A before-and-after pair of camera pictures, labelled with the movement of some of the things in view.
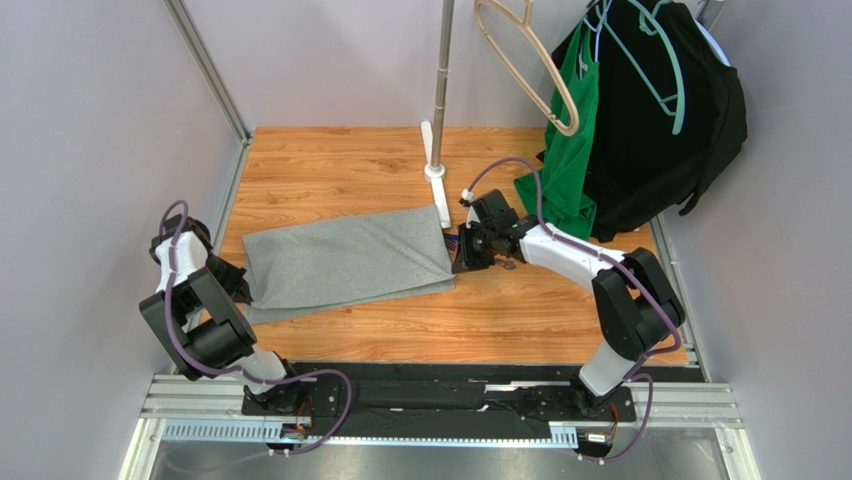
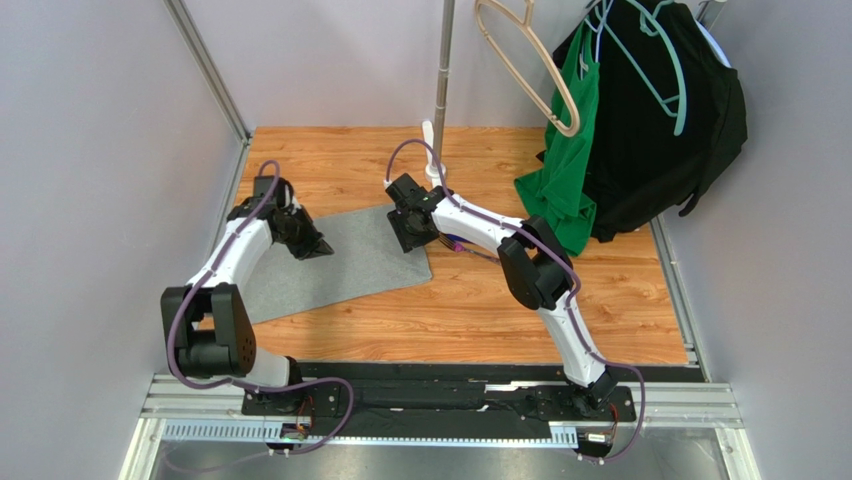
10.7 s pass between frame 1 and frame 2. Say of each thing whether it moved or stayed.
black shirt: stayed
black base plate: stayed
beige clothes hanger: stayed
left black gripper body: moved
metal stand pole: stayed
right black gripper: moved
